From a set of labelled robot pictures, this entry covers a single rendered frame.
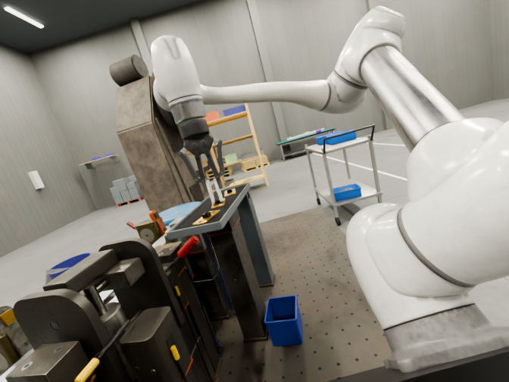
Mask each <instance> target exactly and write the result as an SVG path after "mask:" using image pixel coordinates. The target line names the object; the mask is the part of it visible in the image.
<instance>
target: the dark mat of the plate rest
mask: <svg viewBox="0 0 509 382"><path fill-rule="evenodd" d="M245 187H246V185H245V186H239V187H236V188H233V189H235V190H236V194H235V195H231V196H227V197H225V196H224V195H225V191H227V189H226V190H223V191H221V194H222V197H223V198H225V204H224V206H222V207H219V208H214V209H211V206H212V202H211V197H210V198H209V199H208V200H207V201H206V202H204V203H203V204H202V205H201V206H200V207H199V208H197V209H196V210H195V211H194V212H193V213H192V214H191V215H190V216H188V217H187V219H185V220H184V221H183V222H182V223H181V224H180V225H179V226H178V227H176V228H175V229H174V230H181V229H185V228H189V227H196V226H199V225H195V226H193V224H194V223H195V222H196V221H197V220H198V219H199V218H201V217H202V215H203V214H204V213H205V212H209V211H216V210H220V212H219V213H218V214H216V215H215V216H214V217H213V218H212V219H210V220H209V222H207V223H206V224H210V223H214V222H218V221H220V219H221V218H222V217H223V216H224V214H225V213H226V212H227V210H228V209H229V208H230V206H231V205H232V204H233V203H234V201H235V200H236V198H237V197H238V196H239V194H240V193H241V191H243V189H244V188H245ZM214 198H215V200H217V199H219V196H218V194H217V192H216V193H215V194H214Z"/></svg>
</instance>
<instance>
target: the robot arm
mask: <svg viewBox="0 0 509 382"><path fill-rule="evenodd" d="M405 25H406V22H405V20H404V16H403V15H402V14H399V13H398V12H395V11H393V10H390V9H388V8H384V7H382V6H377V7H375V8H373V9H371V10H370V11H369V12H368V13H367V14H366V15H365V16H364V17H363V18H362V19H361V20H360V22H359V23H358V24H357V26H356V27H355V28H354V30H353V32H352V33H351V35H350V36H349V38H348V41H347V42H346V44H345V46H344V48H343V50H342V52H341V54H340V56H339V59H338V61H337V64H336V66H335V68H334V70H333V72H332V73H331V74H330V76H329V77H328V78H327V79H326V80H314V81H289V82H271V83H256V84H249V85H242V86H229V87H209V86H203V85H201V84H200V83H199V78H198V73H197V70H196V68H195V64H194V61H193V59H192V56H191V54H190V52H189V50H188V49H187V47H186V45H185V43H184V42H183V41H182V40H181V38H179V37H177V36H162V37H159V38H158V39H156V40H155V41H154V42H152V44H151V61H152V64H153V68H154V69H153V72H154V75H155V81H154V85H153V92H154V96H155V100H156V102H157V103H158V104H159V105H160V107H162V108H163V109H164V110H166V111H169V112H172V115H173V118H174V120H175V123H176V124H181V125H180V131H181V134H182V136H183V140H184V144H183V145H184V147H183V148H182V149H181V150H180V151H179V152H178V153H177V154H178V156H179V157H181V159H182V160H183V161H184V162H185V164H186V166H187V168H188V170H189V173H190V174H191V175H192V178H193V180H194V181H195V182H196V183H197V182H199V183H202V185H203V188H204V191H205V193H209V195H210V197H211V202H212V205H214V204H215V198H214V194H213V191H212V188H211V185H210V181H209V180H207V181H206V177H205V172H204V168H203V164H202V161H201V154H205V155H206V157H207V159H208V162H209V164H210V166H211V170H212V171H213V173H214V176H215V178H214V179H213V181H214V185H215V187H216V190H217V194H218V196H219V199H220V201H221V202H222V201H223V197H222V194H221V191H220V189H222V188H223V184H222V182H221V179H220V177H221V176H222V175H224V172H225V171H224V165H223V154H222V144H223V141H222V140H221V139H220V140H218V139H214V138H213V136H212V135H211V134H210V131H209V129H208V124H207V121H206V120H205V119H204V117H206V116H207V113H206V110H205V106H204V105H226V104H243V103H260V102H288V103H293V104H296V105H301V106H304V107H306V108H309V109H312V110H315V111H320V112H323V113H327V114H346V113H350V112H353V111H356V110H358V109H359V108H360V107H361V106H362V105H363V104H364V103H365V100H366V96H367V89H368V88H369V90H370V91H371V92H372V94H373V96H374V98H375V99H376V100H377V102H378V103H379V105H380V107H381V109H382V110H383V111H384V113H385V114H386V117H387V118H388V119H389V121H390V122H391V124H392V126H393V127H394V128H395V130H396V132H397V133H398V135H399V136H400V138H401V140H402V141H403V143H404V144H405V146H406V147H407V149H408V151H409V152H410V156H409V158H408V160H407V163H406V166H405V173H406V175H407V182H408V198H409V200H410V201H409V202H408V203H407V204H406V205H405V206H403V205H400V204H397V203H391V202H382V203H379V204H375V205H370V206H368V207H366V208H363V209H362V210H360V211H359V212H358V213H357V214H355V215H354V217H353V218H352V219H351V220H350V223H349V225H348V227H347V230H346V245H347V250H348V257H349V259H350V262H351V266H352V267H353V270H354V273H355V275H356V278H357V279H358V283H359V284H360V286H361V289H362V291H363V293H364V295H365V297H366V299H367V301H368V303H369V305H370V307H371V309H372V310H373V313H374V314H375V316H376V318H377V319H378V321H379V323H380V325H381V327H382V329H383V331H384V334H385V335H386V339H387V341H388V344H389V347H390V349H391V351H392V354H391V355H390V356H389V357H387V358H386V359H384V360H383V363H384V365H385V367H386V369H395V370H399V371H401V373H402V374H404V373H409V372H413V371H419V370H421V369H424V368H428V367H432V366H435V365H440V364H443V363H446V362H452V361H455V360H458V359H463V358H466V357H470V356H473V355H479V354H481V353H484V352H490V351H493V350H496V349H502V348H504V347H508V346H509V327H498V326H495V325H493V324H492V323H491V322H490V321H489V319H488V318H487V317H486V316H485V315H484V314H483V313H482V311H481V310H480V309H479V307H478V306H477V305H475V304H476V303H475V302H474V301H473V300H472V298H471V297H470V295H469V293H468V292H470V291H471V290H472V289H473V288H474V287H476V286H477V285H479V284H481V283H485V282H489V281H492V280H497V279H501V278H504V277H508V276H509V121H507V122H506V123H503V122H502V121H500V120H497V119H494V118H489V117H477V118H469V119H467V118H466V117H465V116H464V115H463V114H462V113H461V112H460V111H459V110H457V109H456V107H454V106H453V105H452V104H451V103H450V102H449V100H447V99H446V97H444V96H443V94H441V93H440V91H438V90H437V89H436V88H435V87H434V86H433V85H432V84H431V83H430V82H429V81H428V80H427V79H426V78H425V77H424V76H423V75H422V73H421V72H419V71H418V69H416V68H415V67H414V66H413V65H412V64H411V63H410V62H409V61H408V60H407V59H406V58H405V57H404V56H403V55H402V50H401V39H402V37H403V35H404V31H405ZM213 142H214V144H215V146H216V147H217V155H218V161H219V167H220V172H219V173H218V171H217V168H216V165H215V163H214V160H213V158H212V156H211V152H210V150H211V147H212V144H213ZM186 150H188V151H189V152H191V153H192V154H193V155H194V156H195V160H196V163H197V166H198V172H199V175H200V177H198V175H197V173H196V171H195V169H194V167H193V166H192V163H191V161H190V160H189V157H188V156H187V155H188V153H187V151H186Z"/></svg>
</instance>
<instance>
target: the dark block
mask: <svg viewBox="0 0 509 382"><path fill-rule="evenodd" d="M88 364H89V359H88V357H87V355H86V354H85V352H84V350H83V348H82V346H81V344H80V342H79V341H78V340H77V341H70V342H63V343H49V344H42V345H41V346H40V347H39V348H37V349H36V350H35V351H34V352H33V353H32V354H30V355H29V356H28V357H27V358H26V359H24V360H23V361H22V362H21V363H20V364H19V365H18V366H17V367H16V368H15V369H14V370H13V371H11V372H10V373H9V374H8V375H7V376H6V377H5V379H6V381H7V382H74V380H75V379H76V378H77V376H78V375H79V374H80V373H81V371H82V370H83V369H84V368H85V367H86V366H87V365H88ZM95 377H96V374H95V370H94V371H93V372H92V373H91V374H90V375H89V377H88V378H87V379H86V381H85V382H95V381H94V379H95Z"/></svg>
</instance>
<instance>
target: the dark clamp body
mask: <svg viewBox="0 0 509 382"><path fill-rule="evenodd" d="M171 263H172V262H169V263H164V264H162V267H165V266H167V267H169V266H170V264H171ZM170 270H171V273H170V274H169V275H168V276H167V279H168V282H169V284H170V287H171V289H172V291H173V294H174V297H175V299H176V302H177V305H178V306H179V309H180V312H181V314H182V316H183V320H184V323H183V325H182V327H180V330H181V332H182V334H183V337H184V340H185V341H186V345H187V346H188V349H189V352H190V354H191V357H192V359H193V362H194V363H195V366H196V369H197V371H198V374H199V376H200V378H201V382H218V381H219V376H218V374H215V373H214V369H213V367H212V365H211V362H210V359H209V358H208V354H207V352H206V349H205V346H204V344H203V342H202V340H201V337H198V334H197V333H196V330H195V327H194V325H193V323H192V319H191V317H190V315H189V312H188V309H187V305H188V304H189V300H187V298H186V294H185V293H184V290H183V287H182V284H181V283H180V279H179V277H178V274H177V272H176V269H175V267H174V266H173V267H172V268H171V269H170Z"/></svg>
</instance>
